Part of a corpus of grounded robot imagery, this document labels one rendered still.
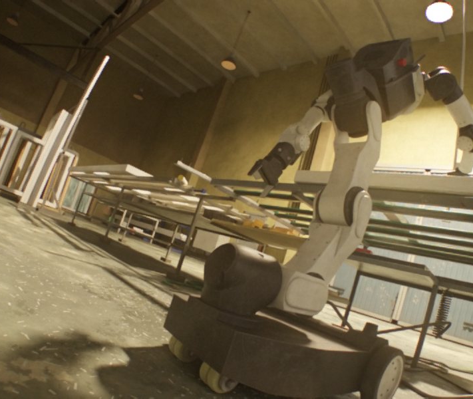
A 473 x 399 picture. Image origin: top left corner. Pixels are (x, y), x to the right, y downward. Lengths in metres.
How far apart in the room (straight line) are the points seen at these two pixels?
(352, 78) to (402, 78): 0.27
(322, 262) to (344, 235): 0.12
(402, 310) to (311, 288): 7.27
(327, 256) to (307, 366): 0.38
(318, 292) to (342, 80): 0.71
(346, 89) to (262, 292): 0.75
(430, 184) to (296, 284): 0.92
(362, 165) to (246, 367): 0.78
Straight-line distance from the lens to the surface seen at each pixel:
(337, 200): 1.10
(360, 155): 1.17
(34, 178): 6.84
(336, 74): 1.19
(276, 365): 0.77
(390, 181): 1.64
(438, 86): 1.45
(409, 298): 8.13
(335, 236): 1.06
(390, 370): 1.12
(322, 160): 9.74
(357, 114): 1.21
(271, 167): 1.18
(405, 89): 1.42
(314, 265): 0.99
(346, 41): 11.87
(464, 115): 1.54
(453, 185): 1.57
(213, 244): 11.00
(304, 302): 0.92
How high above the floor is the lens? 0.31
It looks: 8 degrees up
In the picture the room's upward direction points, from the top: 18 degrees clockwise
